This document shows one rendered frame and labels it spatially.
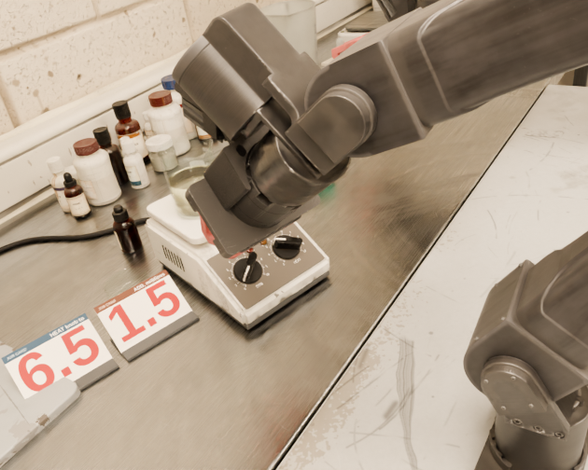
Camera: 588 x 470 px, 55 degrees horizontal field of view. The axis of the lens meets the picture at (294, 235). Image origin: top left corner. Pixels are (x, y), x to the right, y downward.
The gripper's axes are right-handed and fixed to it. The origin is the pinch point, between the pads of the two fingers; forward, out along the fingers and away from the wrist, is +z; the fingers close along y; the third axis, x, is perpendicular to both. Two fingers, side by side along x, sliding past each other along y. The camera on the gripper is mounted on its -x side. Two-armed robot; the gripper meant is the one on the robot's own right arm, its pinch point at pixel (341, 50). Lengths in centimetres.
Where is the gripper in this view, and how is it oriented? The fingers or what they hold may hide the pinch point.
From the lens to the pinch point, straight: 98.2
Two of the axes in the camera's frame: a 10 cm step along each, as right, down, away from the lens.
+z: -7.5, -2.8, 6.0
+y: -6.5, 4.9, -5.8
